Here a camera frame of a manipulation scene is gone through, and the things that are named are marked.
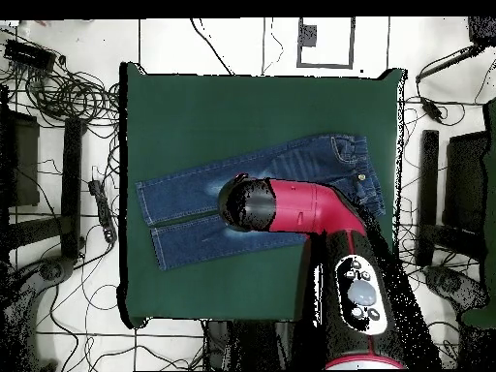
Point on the blue denim jeans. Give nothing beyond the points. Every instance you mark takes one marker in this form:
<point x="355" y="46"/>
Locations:
<point x="310" y="159"/>

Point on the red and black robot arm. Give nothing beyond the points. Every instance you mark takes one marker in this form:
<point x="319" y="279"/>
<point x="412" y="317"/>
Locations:
<point x="310" y="205"/>

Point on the dark flat panel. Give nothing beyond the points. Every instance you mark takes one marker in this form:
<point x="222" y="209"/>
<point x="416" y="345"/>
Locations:
<point x="465" y="182"/>
<point x="25" y="162"/>

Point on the dark green table cloth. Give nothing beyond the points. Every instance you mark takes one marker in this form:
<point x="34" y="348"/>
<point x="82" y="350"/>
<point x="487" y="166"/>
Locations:
<point x="232" y="108"/>

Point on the black power strip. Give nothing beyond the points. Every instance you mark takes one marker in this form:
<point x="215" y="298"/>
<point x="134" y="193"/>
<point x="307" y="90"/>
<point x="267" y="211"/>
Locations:
<point x="102" y="211"/>

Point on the black stand leg bar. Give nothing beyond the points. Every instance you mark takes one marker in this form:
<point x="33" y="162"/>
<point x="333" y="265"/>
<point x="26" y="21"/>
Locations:
<point x="71" y="186"/>
<point x="429" y="193"/>

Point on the small grey square patch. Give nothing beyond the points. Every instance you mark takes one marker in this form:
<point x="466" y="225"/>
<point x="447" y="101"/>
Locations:
<point x="308" y="35"/>

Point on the black round stand base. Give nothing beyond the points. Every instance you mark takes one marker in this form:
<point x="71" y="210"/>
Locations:
<point x="52" y="269"/>
<point x="449" y="283"/>

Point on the black power brick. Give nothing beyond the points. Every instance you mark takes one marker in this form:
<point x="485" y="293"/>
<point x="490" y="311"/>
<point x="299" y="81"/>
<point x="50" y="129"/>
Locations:
<point x="432" y="109"/>

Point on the black rod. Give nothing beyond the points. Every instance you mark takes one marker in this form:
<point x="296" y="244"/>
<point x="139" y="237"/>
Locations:
<point x="445" y="64"/>

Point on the black corner box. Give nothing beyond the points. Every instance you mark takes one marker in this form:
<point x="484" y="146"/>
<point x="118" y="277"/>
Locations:
<point x="482" y="31"/>

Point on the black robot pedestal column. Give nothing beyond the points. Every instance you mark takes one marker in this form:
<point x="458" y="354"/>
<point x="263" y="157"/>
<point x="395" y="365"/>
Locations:
<point x="252" y="345"/>

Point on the grey square floor frame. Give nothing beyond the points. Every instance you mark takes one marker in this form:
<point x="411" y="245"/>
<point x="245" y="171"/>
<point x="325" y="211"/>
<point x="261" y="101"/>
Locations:
<point x="352" y="42"/>

